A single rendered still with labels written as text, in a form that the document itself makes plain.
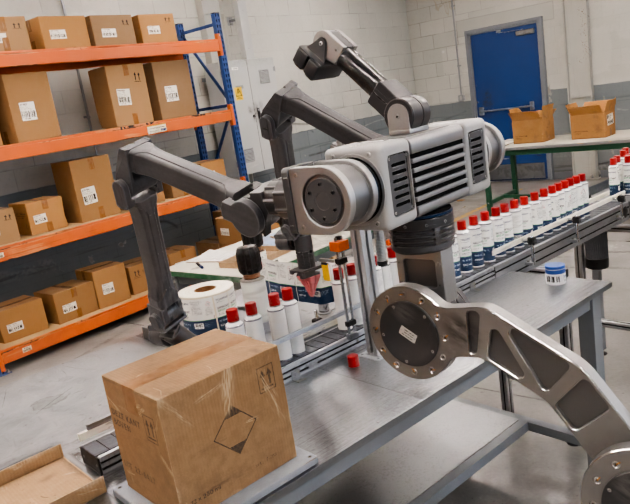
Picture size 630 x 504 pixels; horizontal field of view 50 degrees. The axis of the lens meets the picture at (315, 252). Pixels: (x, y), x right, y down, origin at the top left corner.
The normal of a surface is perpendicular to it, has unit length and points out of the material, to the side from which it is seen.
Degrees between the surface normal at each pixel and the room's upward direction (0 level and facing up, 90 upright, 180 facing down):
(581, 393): 90
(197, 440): 90
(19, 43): 91
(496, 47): 90
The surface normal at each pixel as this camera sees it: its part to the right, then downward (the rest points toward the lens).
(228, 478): 0.67, 0.07
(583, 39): -0.64, 0.27
